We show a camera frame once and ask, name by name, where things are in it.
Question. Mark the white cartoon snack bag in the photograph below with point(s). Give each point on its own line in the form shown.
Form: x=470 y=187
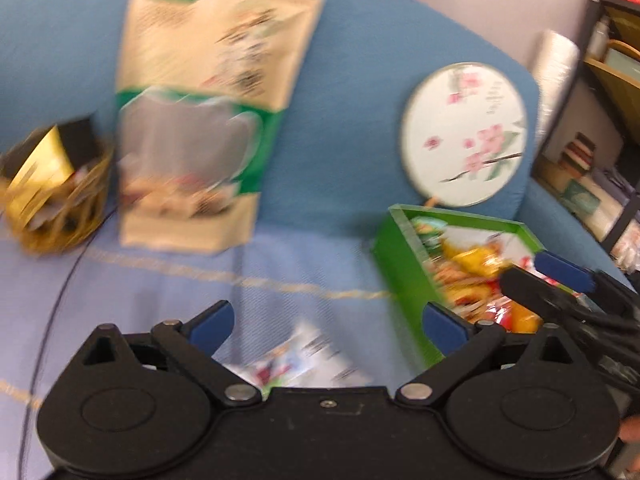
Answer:
x=308 y=359

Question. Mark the round floral hand fan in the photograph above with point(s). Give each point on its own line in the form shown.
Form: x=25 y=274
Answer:
x=463 y=134

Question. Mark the woven yellow wicker basket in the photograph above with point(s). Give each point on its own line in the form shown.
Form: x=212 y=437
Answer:
x=76 y=209

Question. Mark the red striped snack bag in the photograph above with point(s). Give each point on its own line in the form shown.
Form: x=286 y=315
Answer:
x=481 y=299

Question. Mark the gold orange snack packet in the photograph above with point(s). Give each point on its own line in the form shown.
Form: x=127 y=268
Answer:
x=459 y=264

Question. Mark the black metal shelf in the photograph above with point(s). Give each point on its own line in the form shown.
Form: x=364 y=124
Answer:
x=590 y=159

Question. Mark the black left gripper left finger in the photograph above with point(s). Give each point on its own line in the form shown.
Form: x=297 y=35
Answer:
x=173 y=364

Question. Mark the blue sofa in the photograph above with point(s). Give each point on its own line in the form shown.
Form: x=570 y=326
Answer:
x=334 y=171

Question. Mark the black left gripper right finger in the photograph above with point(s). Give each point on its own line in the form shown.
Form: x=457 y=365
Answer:
x=466 y=348

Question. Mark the yellow snack bag in basket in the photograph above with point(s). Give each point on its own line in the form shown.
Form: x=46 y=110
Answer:
x=34 y=169

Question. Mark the clear plastic roll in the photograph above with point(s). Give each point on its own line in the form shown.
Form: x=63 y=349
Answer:
x=552 y=66

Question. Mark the small green snack packet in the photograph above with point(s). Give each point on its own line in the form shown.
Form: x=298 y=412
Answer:
x=430 y=232

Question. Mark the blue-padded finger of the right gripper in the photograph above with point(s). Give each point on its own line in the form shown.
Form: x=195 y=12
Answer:
x=565 y=272

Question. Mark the large kraft green snack bag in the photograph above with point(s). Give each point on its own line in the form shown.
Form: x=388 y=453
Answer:
x=201 y=89

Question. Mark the light blue sofa blanket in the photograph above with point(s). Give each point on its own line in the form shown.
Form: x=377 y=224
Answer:
x=49 y=306

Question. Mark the green cardboard box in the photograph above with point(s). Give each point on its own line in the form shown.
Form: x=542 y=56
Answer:
x=402 y=260

